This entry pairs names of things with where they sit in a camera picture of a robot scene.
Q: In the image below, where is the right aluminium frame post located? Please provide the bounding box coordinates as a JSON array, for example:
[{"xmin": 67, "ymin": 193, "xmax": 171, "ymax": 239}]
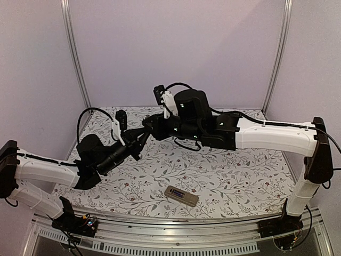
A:
[{"xmin": 262, "ymin": 0, "xmax": 293, "ymax": 116}]

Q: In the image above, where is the white remote control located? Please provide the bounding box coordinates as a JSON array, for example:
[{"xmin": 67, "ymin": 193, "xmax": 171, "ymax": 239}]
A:
[{"xmin": 164, "ymin": 186, "xmax": 199, "ymax": 207}]

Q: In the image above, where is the floral patterned table mat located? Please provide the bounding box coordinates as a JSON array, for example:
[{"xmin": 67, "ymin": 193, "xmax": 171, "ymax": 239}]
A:
[{"xmin": 52, "ymin": 106, "xmax": 301, "ymax": 221}]

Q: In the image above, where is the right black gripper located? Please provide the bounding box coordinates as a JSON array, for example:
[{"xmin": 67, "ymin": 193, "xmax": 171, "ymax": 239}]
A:
[{"xmin": 143, "ymin": 112, "xmax": 202, "ymax": 142}]

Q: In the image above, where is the right camera black cable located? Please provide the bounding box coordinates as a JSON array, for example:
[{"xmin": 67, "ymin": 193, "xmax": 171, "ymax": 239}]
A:
[{"xmin": 164, "ymin": 82, "xmax": 194, "ymax": 93}]

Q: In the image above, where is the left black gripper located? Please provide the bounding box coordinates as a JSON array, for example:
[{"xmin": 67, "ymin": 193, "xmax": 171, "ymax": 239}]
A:
[{"xmin": 96, "ymin": 127, "xmax": 150, "ymax": 175}]

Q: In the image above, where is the left camera black cable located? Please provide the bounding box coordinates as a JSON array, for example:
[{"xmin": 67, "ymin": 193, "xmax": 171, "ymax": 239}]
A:
[{"xmin": 76, "ymin": 107, "xmax": 115, "ymax": 145}]

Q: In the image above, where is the camera black cable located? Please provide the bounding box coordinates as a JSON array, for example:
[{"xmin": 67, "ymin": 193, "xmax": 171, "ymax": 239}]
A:
[
  {"xmin": 76, "ymin": 107, "xmax": 115, "ymax": 145},
  {"xmin": 164, "ymin": 82, "xmax": 194, "ymax": 93}
]

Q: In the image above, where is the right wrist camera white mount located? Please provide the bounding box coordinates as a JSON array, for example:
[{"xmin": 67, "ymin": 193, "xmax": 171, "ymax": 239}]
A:
[{"xmin": 153, "ymin": 85, "xmax": 178, "ymax": 119}]

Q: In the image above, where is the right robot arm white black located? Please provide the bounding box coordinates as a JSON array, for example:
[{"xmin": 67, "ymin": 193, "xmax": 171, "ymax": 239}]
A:
[{"xmin": 142, "ymin": 88, "xmax": 334, "ymax": 233}]

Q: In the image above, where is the left aluminium frame post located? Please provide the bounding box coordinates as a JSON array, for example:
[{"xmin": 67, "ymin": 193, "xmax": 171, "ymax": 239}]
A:
[{"xmin": 60, "ymin": 0, "xmax": 92, "ymax": 108}]

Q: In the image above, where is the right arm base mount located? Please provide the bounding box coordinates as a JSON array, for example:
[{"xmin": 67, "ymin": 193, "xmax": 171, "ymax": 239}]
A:
[{"xmin": 257, "ymin": 200, "xmax": 303, "ymax": 238}]

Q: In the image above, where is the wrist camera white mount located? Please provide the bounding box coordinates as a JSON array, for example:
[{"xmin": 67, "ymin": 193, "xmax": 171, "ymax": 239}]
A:
[
  {"xmin": 111, "ymin": 109, "xmax": 127, "ymax": 146},
  {"xmin": 153, "ymin": 85, "xmax": 178, "ymax": 119}
]

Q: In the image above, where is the front aluminium rail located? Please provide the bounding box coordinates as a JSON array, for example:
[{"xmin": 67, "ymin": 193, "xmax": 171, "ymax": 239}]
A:
[{"xmin": 22, "ymin": 207, "xmax": 336, "ymax": 255}]

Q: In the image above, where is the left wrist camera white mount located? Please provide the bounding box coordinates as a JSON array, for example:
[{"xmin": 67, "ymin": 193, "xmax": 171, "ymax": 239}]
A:
[{"xmin": 111, "ymin": 109, "xmax": 127, "ymax": 146}]

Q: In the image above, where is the aluminium frame post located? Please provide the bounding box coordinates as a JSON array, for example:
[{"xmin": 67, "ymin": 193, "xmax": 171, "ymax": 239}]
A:
[
  {"xmin": 262, "ymin": 0, "xmax": 293, "ymax": 116},
  {"xmin": 60, "ymin": 0, "xmax": 92, "ymax": 108}
]

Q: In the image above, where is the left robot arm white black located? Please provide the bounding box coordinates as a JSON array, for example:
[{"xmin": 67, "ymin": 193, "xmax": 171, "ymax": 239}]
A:
[{"xmin": 1, "ymin": 128, "xmax": 150, "ymax": 231}]

